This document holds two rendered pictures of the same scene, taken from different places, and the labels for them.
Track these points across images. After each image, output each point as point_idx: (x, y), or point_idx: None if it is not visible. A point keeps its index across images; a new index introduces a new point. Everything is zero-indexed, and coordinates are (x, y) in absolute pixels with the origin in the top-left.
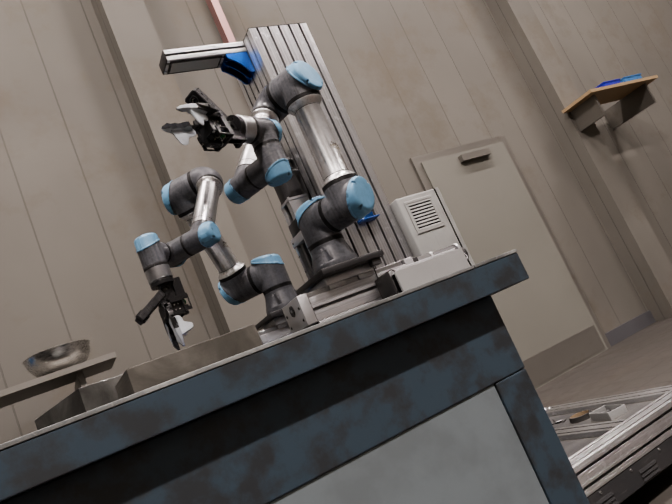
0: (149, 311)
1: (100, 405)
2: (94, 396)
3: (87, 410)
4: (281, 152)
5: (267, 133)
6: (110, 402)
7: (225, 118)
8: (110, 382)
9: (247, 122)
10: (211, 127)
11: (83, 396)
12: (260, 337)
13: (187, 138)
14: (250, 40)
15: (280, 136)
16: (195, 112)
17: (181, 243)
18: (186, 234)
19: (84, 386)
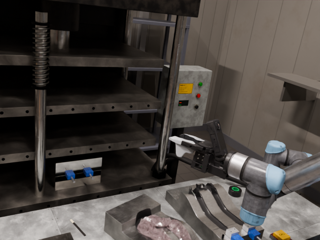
0: None
1: (108, 222)
2: (108, 218)
3: (105, 219)
4: (251, 206)
5: (250, 185)
6: (111, 224)
7: (208, 158)
8: (113, 219)
9: (229, 169)
10: (193, 158)
11: (105, 215)
12: None
13: None
14: None
15: (272, 193)
16: (179, 146)
17: (290, 165)
18: (295, 163)
19: (106, 213)
